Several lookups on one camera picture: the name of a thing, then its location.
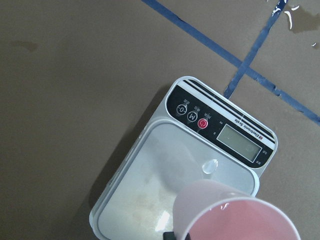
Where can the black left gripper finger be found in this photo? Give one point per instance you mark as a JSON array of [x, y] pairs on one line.
[[170, 235]]

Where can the pink paper cup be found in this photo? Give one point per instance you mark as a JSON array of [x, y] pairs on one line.
[[209, 210]]

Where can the digital kitchen scale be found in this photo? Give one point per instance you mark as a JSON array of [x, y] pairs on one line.
[[195, 133]]

